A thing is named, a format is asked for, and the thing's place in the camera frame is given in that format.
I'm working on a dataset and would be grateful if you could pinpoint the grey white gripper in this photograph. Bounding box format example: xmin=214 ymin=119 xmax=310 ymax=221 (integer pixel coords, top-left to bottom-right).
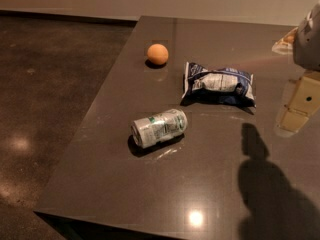
xmin=278 ymin=1 xmax=320 ymax=133

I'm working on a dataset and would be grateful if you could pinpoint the silver green soda can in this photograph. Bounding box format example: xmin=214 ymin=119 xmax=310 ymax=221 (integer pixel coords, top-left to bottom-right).
xmin=131 ymin=109 xmax=188 ymax=149

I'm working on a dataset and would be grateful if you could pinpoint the clear plastic snack package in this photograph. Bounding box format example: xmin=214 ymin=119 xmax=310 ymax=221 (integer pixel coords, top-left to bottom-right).
xmin=272 ymin=27 xmax=298 ymax=55

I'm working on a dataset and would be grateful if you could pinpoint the blue white chip bag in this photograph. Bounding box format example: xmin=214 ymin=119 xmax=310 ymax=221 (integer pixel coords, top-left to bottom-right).
xmin=182 ymin=62 xmax=256 ymax=107

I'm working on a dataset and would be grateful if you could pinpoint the orange fruit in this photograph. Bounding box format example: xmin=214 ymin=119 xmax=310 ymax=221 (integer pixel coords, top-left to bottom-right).
xmin=147 ymin=44 xmax=169 ymax=65

